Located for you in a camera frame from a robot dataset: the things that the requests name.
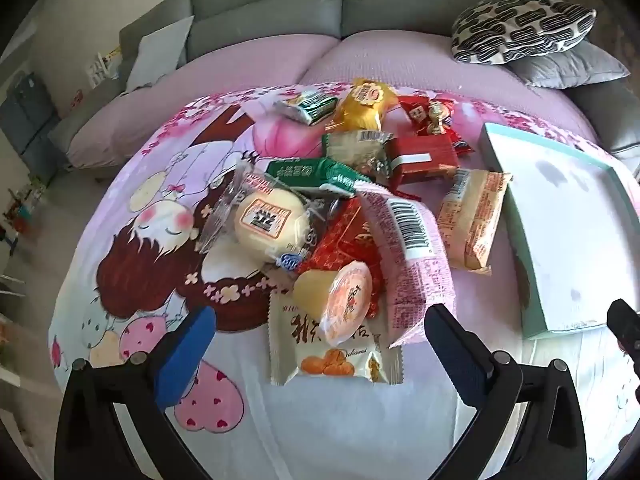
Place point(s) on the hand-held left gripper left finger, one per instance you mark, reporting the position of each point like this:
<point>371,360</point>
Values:
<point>185,355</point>

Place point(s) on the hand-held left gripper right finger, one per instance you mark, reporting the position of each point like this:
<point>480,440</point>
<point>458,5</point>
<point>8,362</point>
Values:
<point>457,355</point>

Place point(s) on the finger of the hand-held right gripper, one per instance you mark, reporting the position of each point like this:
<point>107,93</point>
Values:
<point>622,325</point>

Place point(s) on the pink snack packet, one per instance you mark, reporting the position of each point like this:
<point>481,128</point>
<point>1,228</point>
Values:
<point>410,260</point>

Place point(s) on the teal box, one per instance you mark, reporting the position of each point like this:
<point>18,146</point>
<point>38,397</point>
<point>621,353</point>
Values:
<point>565,230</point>

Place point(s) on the beige and orange bread packet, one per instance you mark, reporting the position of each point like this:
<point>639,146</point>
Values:
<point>475,217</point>

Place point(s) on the white bun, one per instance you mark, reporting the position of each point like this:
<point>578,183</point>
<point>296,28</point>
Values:
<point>265,220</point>

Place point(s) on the red patterned packet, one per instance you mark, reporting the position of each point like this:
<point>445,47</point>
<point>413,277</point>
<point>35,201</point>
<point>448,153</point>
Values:
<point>340,242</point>

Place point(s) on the red box with white stripe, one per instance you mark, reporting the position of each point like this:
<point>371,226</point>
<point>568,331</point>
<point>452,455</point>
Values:
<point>422,160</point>

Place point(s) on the printed pink blanket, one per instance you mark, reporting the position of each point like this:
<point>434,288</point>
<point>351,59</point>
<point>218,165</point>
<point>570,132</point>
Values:
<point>150,280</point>

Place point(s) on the white packet with orange picture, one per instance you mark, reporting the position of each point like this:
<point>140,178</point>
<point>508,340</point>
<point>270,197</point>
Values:
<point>325,360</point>

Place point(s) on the jelly cup with orange lid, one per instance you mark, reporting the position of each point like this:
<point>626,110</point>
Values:
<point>335,292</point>

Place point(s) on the colourful toys on floor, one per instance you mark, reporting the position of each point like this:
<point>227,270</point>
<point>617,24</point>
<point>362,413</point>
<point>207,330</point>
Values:
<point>22,205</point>

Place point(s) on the green snack packet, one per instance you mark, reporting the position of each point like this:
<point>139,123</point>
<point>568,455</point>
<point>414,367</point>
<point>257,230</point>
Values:
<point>315,174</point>

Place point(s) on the clear packet with green trim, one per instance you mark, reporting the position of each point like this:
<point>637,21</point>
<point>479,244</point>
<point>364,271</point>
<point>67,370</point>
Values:
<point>356,149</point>

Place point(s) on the red candy packet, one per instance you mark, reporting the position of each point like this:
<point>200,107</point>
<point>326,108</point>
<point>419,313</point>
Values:
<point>432,112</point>

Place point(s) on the grey pillow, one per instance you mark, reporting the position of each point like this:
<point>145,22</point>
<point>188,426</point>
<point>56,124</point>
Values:
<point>565,67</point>

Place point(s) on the yellow snack packet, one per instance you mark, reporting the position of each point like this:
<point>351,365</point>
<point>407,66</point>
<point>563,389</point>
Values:
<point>361,107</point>

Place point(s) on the green and white small packet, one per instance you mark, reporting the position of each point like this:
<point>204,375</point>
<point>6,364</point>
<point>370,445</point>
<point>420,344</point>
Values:
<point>306,106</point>

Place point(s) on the pink sofa cover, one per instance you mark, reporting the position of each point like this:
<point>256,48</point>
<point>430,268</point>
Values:
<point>225,70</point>

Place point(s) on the grey cabinet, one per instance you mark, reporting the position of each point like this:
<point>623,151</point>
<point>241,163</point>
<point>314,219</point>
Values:
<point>30,110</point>

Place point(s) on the white cushion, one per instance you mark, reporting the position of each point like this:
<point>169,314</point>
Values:
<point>157,55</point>

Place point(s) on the black and white patterned pillow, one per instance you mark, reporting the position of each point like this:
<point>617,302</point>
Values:
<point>520,25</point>

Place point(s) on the grey sofa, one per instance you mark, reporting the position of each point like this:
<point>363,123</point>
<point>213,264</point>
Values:
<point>280,20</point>

